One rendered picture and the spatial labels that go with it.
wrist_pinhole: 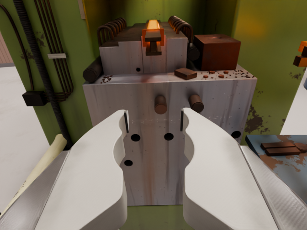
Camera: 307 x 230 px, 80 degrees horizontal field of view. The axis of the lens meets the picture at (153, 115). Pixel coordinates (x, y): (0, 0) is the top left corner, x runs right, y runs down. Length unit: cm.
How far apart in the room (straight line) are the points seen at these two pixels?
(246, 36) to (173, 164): 43
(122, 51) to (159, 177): 37
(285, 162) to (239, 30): 38
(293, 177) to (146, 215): 47
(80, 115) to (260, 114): 66
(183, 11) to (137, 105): 59
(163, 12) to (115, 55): 50
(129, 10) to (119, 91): 56
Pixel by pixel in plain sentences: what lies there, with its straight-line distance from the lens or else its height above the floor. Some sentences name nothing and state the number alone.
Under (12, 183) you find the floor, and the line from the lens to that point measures 172.
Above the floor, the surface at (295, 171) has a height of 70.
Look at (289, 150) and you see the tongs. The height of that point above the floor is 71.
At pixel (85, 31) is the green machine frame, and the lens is 61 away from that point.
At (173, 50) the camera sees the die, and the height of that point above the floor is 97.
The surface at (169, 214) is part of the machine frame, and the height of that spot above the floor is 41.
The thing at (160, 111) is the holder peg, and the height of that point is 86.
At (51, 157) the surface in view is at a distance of 72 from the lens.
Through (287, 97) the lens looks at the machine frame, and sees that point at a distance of 79.
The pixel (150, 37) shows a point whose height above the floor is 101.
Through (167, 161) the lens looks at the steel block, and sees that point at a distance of 54.
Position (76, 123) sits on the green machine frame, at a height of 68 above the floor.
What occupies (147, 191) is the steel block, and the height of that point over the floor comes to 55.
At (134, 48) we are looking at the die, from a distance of 45.
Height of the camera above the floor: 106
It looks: 31 degrees down
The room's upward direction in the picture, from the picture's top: 3 degrees counter-clockwise
